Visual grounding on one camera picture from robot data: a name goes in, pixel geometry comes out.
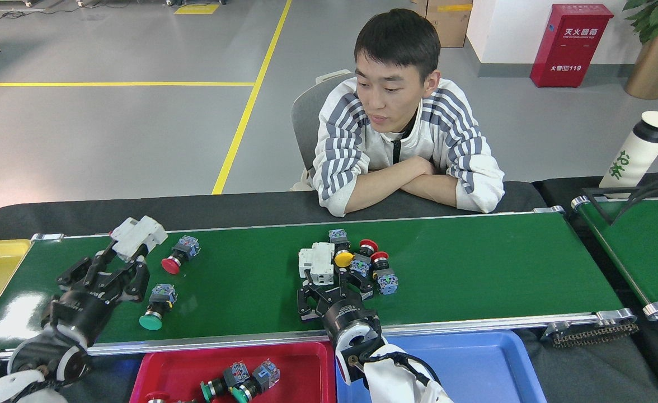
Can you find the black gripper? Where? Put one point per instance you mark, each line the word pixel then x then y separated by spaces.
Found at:
pixel 80 313
pixel 348 316

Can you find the white circuit breaker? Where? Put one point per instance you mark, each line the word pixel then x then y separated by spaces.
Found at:
pixel 318 262
pixel 139 235

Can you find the yellow push button switch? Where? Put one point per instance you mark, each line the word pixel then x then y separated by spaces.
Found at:
pixel 343 258

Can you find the red push button switch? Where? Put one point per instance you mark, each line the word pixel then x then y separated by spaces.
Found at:
pixel 155 398
pixel 369 245
pixel 188 246
pixel 388 281

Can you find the green push button switch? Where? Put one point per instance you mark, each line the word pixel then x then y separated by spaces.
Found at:
pixel 151 321
pixel 239 371
pixel 266 372

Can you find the person's right forearm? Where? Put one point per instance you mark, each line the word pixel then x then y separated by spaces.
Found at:
pixel 374 190

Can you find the person's left forearm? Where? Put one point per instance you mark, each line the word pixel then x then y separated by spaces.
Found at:
pixel 429 190

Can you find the red plastic tray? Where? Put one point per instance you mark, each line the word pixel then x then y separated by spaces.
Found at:
pixel 306 375

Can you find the long green conveyor belt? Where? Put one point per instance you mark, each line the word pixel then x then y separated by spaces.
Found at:
pixel 474 268

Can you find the blue plastic tray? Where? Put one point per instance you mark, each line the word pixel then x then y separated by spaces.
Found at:
pixel 491 375

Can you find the short green conveyor belt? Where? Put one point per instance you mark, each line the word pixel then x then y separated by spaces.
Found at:
pixel 653 252

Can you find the person's right hand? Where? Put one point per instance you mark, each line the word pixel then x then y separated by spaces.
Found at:
pixel 421 165

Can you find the person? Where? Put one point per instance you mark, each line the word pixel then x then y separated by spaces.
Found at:
pixel 357 140

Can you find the grey office chair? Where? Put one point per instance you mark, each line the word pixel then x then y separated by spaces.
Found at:
pixel 306 123

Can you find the brown cardboard box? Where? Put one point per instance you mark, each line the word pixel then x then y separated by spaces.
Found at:
pixel 446 25

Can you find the white bottle with black collar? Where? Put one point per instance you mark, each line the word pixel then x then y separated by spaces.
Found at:
pixel 634 157

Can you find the red fire extinguisher box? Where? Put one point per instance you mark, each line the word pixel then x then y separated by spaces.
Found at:
pixel 572 53

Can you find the potted plant in gold pot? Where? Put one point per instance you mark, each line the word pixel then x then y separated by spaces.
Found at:
pixel 656 73

